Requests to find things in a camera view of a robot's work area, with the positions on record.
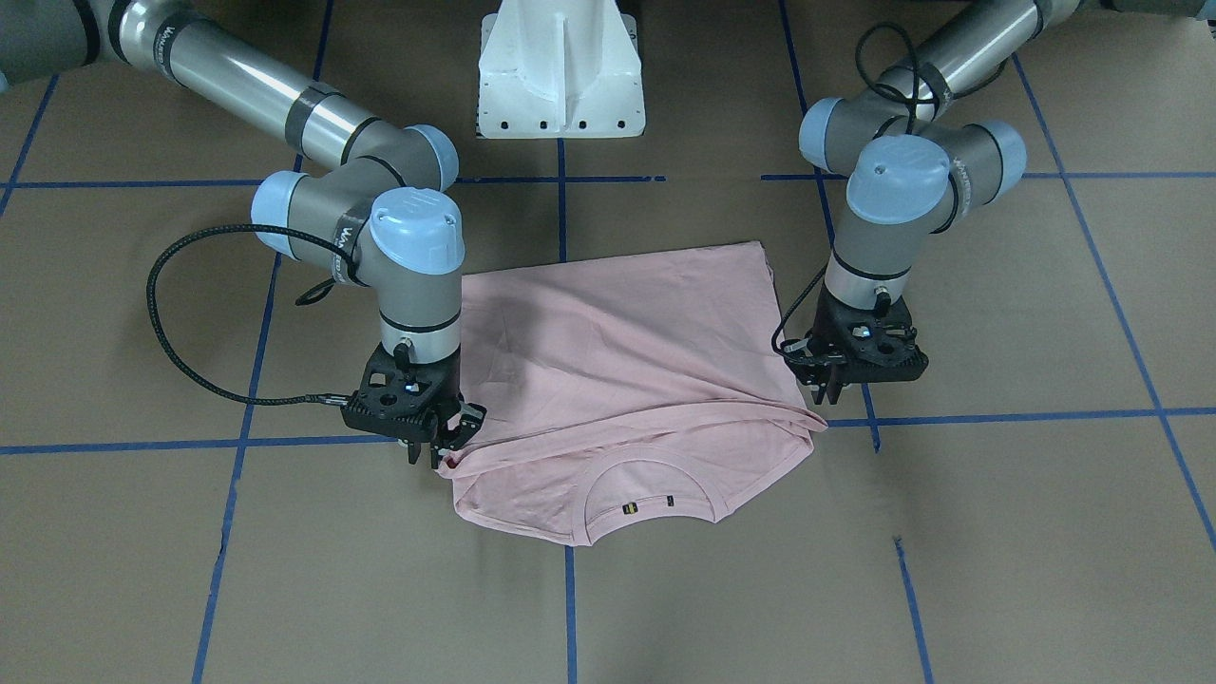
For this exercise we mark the pink Snoopy t-shirt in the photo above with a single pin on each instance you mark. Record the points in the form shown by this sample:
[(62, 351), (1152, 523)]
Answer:
[(622, 390)]

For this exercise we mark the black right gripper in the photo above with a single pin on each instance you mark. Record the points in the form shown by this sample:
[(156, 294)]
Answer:
[(465, 420)]

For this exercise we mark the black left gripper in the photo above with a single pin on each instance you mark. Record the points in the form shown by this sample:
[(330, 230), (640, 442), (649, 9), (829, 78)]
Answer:
[(833, 382)]

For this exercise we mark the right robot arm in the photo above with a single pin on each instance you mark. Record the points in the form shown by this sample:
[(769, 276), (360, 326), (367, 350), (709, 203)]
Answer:
[(379, 218)]

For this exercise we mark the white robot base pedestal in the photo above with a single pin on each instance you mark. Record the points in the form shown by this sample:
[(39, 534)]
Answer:
[(560, 69)]

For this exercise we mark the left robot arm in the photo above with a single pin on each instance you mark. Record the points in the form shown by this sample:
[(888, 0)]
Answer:
[(908, 177)]

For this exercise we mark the brown paper table mat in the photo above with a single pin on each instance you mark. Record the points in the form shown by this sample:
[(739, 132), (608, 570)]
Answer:
[(1038, 507)]

